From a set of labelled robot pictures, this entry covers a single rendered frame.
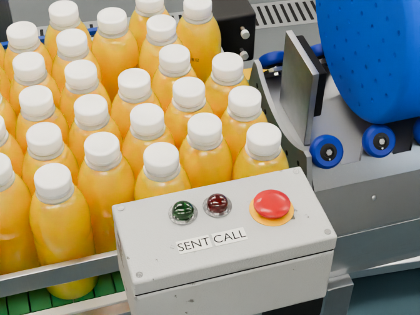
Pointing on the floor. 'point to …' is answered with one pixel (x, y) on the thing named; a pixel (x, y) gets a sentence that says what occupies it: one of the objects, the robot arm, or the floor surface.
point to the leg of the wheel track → (337, 295)
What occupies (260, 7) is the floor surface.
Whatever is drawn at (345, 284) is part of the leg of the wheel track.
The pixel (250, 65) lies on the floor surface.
